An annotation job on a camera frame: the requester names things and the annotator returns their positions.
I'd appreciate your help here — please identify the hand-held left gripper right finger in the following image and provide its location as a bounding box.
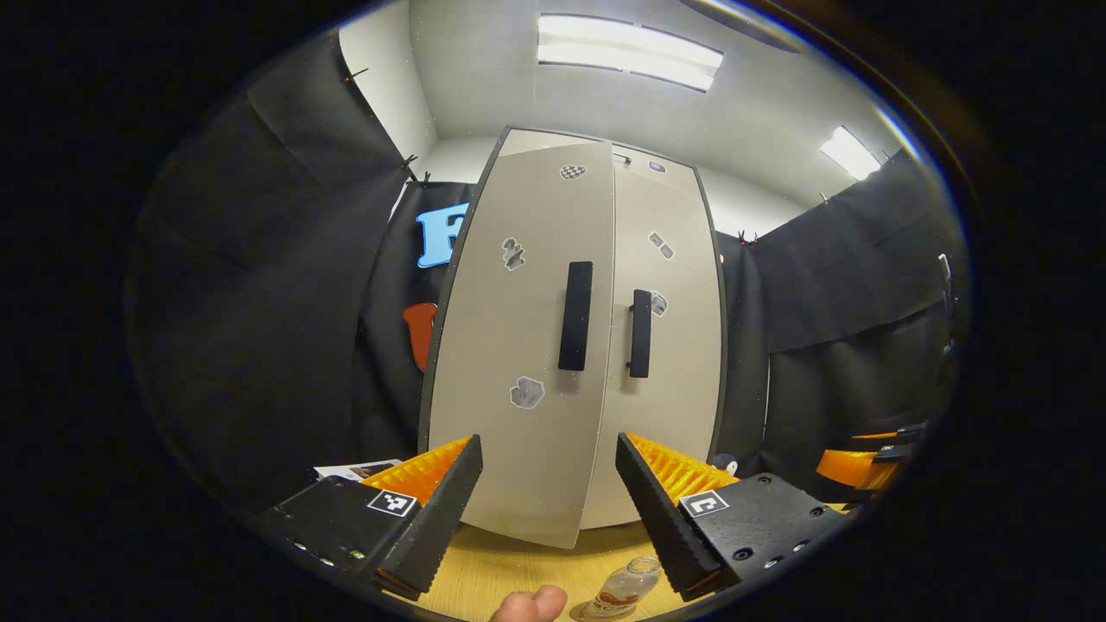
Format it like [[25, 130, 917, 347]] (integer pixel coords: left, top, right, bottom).
[[615, 431, 854, 604]]

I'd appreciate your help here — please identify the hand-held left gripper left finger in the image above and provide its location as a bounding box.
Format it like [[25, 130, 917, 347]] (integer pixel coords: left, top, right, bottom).
[[249, 435, 484, 602]]

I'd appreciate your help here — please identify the clear plastic bottle red label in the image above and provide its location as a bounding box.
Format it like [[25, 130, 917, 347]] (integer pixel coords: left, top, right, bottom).
[[590, 556, 663, 619]]

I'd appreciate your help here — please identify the white and grey cabinet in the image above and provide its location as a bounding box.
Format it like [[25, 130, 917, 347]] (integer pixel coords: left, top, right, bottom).
[[417, 126, 729, 554]]

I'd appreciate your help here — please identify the white cabinet door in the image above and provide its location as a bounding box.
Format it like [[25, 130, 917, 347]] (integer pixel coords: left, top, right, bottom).
[[428, 141, 616, 550], [581, 147, 725, 530]]

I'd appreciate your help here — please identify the printed paper booklet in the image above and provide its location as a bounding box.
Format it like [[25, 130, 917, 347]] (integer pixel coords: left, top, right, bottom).
[[313, 459, 404, 484]]

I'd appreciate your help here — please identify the black backdrop cloth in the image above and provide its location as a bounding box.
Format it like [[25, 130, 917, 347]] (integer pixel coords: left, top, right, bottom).
[[125, 30, 969, 519]]

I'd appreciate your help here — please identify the small ceiling light panel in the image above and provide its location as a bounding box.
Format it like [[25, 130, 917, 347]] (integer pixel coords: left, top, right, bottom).
[[819, 125, 883, 181]]

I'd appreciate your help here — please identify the large ceiling light panel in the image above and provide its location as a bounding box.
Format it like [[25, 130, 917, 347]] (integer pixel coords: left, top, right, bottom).
[[536, 13, 725, 92]]

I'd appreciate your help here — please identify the black door handle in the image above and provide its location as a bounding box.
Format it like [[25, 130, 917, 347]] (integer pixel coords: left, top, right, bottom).
[[558, 261, 594, 372], [628, 289, 653, 379]]

